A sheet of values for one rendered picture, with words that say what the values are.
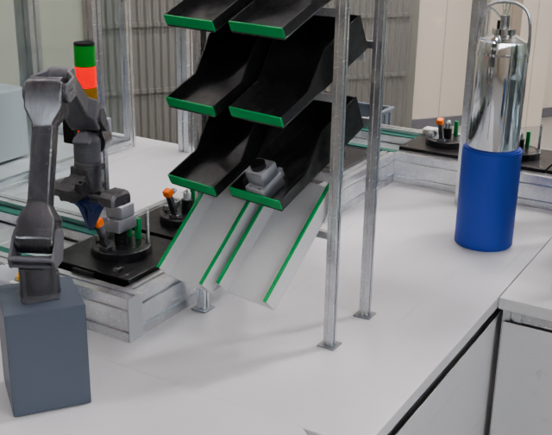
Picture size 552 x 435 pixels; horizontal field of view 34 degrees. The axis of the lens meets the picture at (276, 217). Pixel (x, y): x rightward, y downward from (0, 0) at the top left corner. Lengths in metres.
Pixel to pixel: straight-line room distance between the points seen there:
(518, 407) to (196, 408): 0.92
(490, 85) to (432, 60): 4.91
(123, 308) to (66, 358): 0.27
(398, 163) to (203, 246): 1.22
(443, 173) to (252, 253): 1.20
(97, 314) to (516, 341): 0.98
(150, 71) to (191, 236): 4.39
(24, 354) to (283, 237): 0.56
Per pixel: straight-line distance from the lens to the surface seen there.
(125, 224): 2.05
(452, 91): 7.40
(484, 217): 2.42
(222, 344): 1.90
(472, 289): 2.22
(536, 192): 2.84
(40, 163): 1.65
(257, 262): 1.82
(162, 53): 6.26
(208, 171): 1.84
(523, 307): 2.18
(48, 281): 1.65
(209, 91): 1.81
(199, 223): 1.93
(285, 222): 1.83
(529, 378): 2.26
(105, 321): 1.94
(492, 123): 2.36
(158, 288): 1.95
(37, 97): 1.67
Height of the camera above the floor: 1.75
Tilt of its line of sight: 20 degrees down
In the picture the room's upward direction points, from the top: 1 degrees clockwise
